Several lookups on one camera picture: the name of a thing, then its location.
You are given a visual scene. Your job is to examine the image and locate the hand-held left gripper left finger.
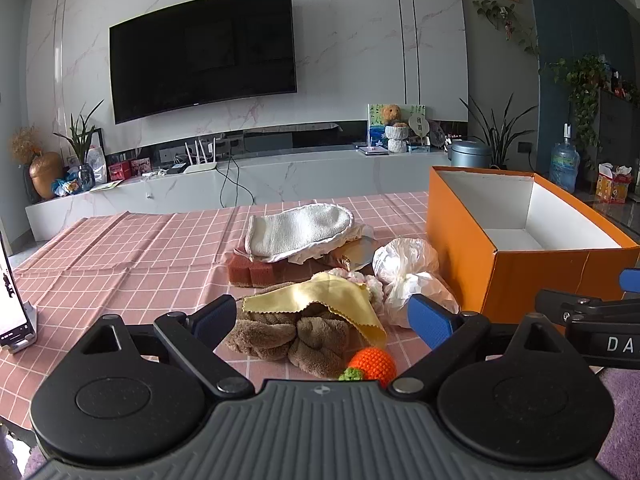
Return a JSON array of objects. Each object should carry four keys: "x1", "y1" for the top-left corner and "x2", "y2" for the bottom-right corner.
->
[{"x1": 80, "y1": 294, "x2": 256, "y2": 402}]

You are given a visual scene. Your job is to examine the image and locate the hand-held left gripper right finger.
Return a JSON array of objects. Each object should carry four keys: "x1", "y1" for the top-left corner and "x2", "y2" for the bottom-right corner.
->
[{"x1": 387, "y1": 293, "x2": 583, "y2": 402}]

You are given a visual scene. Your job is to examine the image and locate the white cloth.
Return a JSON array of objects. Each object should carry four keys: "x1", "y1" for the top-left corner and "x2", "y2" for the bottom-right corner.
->
[
  {"x1": 382, "y1": 272, "x2": 461, "y2": 331},
  {"x1": 372, "y1": 236, "x2": 442, "y2": 286},
  {"x1": 287, "y1": 219, "x2": 376, "y2": 266}
]

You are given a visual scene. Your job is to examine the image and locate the orange cardboard box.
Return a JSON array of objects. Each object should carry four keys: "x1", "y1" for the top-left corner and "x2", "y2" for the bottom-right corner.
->
[{"x1": 426, "y1": 165, "x2": 640, "y2": 318}]

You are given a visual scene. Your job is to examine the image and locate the pink fluffy scrunchie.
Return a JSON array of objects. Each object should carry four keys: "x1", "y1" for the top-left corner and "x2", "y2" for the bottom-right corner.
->
[{"x1": 325, "y1": 268, "x2": 386, "y2": 317}]

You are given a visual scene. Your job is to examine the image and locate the orange crochet carrot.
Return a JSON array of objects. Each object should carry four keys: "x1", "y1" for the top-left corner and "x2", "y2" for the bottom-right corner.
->
[{"x1": 338, "y1": 347, "x2": 399, "y2": 389}]

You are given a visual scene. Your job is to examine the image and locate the brown plush towel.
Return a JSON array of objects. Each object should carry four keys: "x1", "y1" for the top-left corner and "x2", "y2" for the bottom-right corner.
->
[{"x1": 222, "y1": 301, "x2": 357, "y2": 379}]

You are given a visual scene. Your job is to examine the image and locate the yellow microfibre cloth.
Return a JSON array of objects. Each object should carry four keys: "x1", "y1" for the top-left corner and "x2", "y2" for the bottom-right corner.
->
[{"x1": 241, "y1": 273, "x2": 389, "y2": 351}]

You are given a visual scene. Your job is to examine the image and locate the white terry mitt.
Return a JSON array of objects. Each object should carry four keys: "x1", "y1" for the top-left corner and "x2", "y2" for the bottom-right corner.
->
[{"x1": 245, "y1": 203, "x2": 357, "y2": 264}]

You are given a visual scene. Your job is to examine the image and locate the brown sponge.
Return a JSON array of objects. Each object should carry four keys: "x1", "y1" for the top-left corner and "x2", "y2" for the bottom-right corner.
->
[{"x1": 227, "y1": 252, "x2": 332, "y2": 289}]

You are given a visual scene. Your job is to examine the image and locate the purple rug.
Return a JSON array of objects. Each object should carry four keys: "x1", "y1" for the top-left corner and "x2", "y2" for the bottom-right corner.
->
[{"x1": 595, "y1": 366, "x2": 640, "y2": 467}]

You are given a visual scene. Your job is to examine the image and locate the red white gift bag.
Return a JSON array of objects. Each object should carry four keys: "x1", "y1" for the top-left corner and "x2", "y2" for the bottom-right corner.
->
[{"x1": 595, "y1": 162, "x2": 634, "y2": 205}]

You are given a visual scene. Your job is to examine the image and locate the gold foil packet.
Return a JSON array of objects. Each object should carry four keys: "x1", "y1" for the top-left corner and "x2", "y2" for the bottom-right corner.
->
[{"x1": 326, "y1": 237, "x2": 379, "y2": 275}]

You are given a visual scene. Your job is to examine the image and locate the pink checked tablecloth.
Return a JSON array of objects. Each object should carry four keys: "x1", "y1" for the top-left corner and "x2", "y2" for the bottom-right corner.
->
[{"x1": 0, "y1": 191, "x2": 603, "y2": 443}]

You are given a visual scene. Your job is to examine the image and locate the crumpled white cloth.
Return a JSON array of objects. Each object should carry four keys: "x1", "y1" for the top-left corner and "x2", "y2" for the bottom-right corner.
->
[{"x1": 287, "y1": 219, "x2": 376, "y2": 266}]

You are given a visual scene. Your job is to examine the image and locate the blue water bottle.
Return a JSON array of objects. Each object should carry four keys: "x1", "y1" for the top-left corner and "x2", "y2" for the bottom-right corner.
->
[{"x1": 548, "y1": 123, "x2": 581, "y2": 192}]

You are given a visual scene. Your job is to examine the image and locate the white router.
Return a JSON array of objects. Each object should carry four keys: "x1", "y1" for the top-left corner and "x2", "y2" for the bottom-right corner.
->
[{"x1": 182, "y1": 135, "x2": 219, "y2": 175}]

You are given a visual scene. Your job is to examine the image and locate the white marble tv cabinet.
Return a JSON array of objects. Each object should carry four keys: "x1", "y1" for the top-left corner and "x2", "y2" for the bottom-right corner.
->
[{"x1": 25, "y1": 142, "x2": 471, "y2": 244}]

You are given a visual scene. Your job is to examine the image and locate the grey metal canister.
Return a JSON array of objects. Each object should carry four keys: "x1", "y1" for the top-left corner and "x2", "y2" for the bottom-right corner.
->
[{"x1": 448, "y1": 139, "x2": 494, "y2": 169}]

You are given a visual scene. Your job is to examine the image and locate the long leaf potted plant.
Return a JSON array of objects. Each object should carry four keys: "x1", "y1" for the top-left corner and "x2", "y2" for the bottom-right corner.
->
[{"x1": 459, "y1": 90, "x2": 539, "y2": 170}]

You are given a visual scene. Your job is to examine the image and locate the silver phone stand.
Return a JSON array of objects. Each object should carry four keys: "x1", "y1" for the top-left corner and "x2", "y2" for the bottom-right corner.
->
[{"x1": 9, "y1": 300, "x2": 39, "y2": 356}]

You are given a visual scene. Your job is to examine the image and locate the white plastic bag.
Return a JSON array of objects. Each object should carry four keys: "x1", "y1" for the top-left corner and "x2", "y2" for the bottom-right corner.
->
[{"x1": 87, "y1": 145, "x2": 109, "y2": 185}]

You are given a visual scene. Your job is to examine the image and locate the blue green painting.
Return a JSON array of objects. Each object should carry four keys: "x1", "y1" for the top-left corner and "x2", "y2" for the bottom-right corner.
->
[{"x1": 367, "y1": 103, "x2": 427, "y2": 147}]

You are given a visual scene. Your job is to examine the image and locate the round paper fan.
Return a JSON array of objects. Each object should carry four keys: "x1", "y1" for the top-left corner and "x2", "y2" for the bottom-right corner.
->
[{"x1": 407, "y1": 112, "x2": 431, "y2": 147}]

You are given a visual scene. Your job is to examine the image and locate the blue snack packets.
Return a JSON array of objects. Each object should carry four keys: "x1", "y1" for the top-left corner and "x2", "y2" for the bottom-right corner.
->
[{"x1": 52, "y1": 167, "x2": 84, "y2": 197}]

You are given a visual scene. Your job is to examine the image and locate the trailing pothos plant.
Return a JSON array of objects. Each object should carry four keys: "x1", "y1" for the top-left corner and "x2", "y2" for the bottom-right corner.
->
[{"x1": 547, "y1": 54, "x2": 609, "y2": 161}]

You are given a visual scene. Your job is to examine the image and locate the smartphone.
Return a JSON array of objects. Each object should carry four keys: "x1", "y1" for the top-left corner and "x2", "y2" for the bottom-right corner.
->
[{"x1": 0, "y1": 231, "x2": 37, "y2": 349}]

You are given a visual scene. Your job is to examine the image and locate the green plant in glass vase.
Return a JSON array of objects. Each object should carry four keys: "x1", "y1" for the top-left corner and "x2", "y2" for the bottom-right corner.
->
[{"x1": 52, "y1": 99, "x2": 106, "y2": 194}]

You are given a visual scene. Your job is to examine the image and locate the brown round vase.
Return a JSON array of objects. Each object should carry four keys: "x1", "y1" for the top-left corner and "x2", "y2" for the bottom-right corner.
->
[{"x1": 28, "y1": 151, "x2": 64, "y2": 201}]

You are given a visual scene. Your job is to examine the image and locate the dried flower bunch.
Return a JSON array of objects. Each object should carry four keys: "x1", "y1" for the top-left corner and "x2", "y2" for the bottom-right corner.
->
[{"x1": 10, "y1": 126, "x2": 44, "y2": 166}]

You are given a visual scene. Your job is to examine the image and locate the hanging ivy plant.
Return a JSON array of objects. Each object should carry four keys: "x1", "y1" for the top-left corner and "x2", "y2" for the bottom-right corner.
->
[{"x1": 472, "y1": 0, "x2": 541, "y2": 59}]

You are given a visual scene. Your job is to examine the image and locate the black cable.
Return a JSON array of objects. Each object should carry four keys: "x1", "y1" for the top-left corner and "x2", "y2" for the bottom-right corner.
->
[{"x1": 216, "y1": 152, "x2": 242, "y2": 209}]

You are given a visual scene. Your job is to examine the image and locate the black wall television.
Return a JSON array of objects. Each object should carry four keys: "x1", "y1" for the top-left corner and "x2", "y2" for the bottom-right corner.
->
[{"x1": 108, "y1": 0, "x2": 299, "y2": 125}]

